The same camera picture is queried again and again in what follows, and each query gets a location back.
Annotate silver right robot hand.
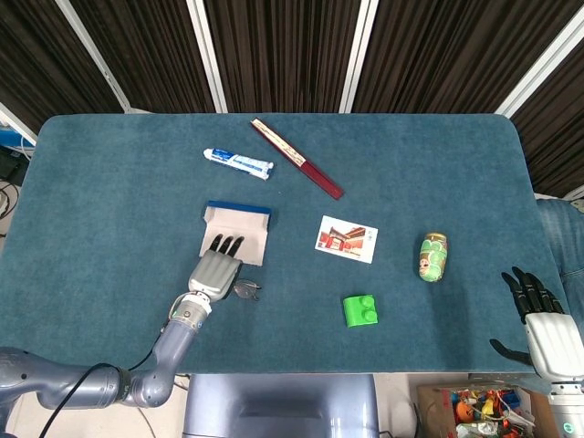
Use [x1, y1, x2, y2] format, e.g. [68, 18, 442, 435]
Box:
[489, 266, 584, 380]

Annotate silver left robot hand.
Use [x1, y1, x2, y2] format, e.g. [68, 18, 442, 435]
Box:
[187, 233, 245, 302]

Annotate thin-framed eyeglasses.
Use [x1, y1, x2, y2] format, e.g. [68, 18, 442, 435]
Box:
[231, 278, 263, 303]

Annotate blue box with flap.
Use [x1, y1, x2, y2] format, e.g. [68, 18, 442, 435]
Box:
[198, 200, 274, 267]

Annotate white blue toothpaste tube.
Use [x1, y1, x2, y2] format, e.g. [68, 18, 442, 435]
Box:
[202, 146, 276, 183]

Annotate red building postcard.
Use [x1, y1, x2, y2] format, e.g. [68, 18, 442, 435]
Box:
[313, 214, 380, 265]

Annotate cardboard box of toys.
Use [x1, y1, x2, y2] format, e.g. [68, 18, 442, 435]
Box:
[417, 382, 556, 438]

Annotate teal table cloth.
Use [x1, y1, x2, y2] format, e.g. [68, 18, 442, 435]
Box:
[0, 112, 568, 376]

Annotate dark red folded fan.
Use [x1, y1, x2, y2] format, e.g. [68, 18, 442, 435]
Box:
[249, 117, 346, 202]

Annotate blue-grey robot torso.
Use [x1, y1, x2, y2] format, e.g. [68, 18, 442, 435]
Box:
[182, 373, 381, 438]

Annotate green painted doll figure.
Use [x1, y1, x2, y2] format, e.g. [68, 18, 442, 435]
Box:
[418, 231, 451, 285]

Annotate bright green toy block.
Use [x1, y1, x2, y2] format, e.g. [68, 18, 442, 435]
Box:
[341, 294, 381, 329]

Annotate black device box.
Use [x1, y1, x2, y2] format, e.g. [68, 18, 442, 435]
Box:
[0, 148, 31, 185]

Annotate dark brown pleated curtain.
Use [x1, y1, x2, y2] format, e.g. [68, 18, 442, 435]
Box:
[0, 0, 584, 197]

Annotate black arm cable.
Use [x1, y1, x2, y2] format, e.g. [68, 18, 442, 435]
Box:
[43, 314, 179, 438]

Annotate white metal frame post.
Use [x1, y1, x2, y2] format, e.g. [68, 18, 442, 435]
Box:
[185, 0, 228, 114]
[0, 100, 38, 146]
[55, 0, 134, 114]
[495, 6, 584, 116]
[339, 0, 380, 114]

